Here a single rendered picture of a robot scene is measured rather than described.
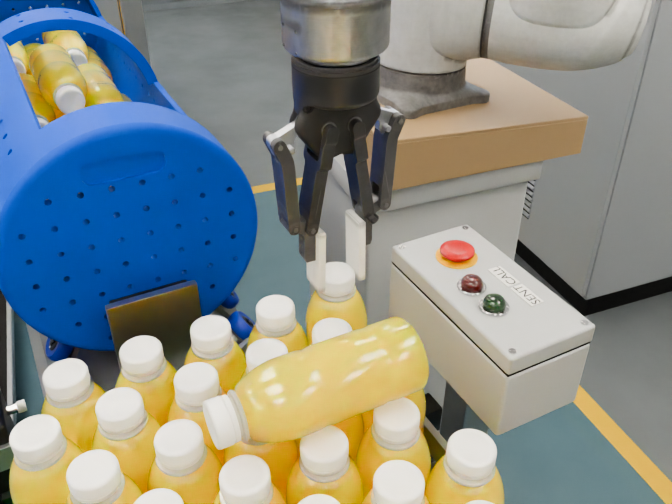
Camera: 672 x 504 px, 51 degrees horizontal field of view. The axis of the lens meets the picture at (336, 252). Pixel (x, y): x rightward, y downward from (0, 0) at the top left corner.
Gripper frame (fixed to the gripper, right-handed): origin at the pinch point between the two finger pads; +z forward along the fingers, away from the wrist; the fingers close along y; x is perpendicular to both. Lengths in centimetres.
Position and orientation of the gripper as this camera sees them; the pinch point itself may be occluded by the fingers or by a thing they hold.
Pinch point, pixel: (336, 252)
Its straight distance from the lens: 70.0
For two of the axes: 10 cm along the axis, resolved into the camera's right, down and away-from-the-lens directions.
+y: -8.9, 2.6, -3.8
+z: 0.0, 8.3, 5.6
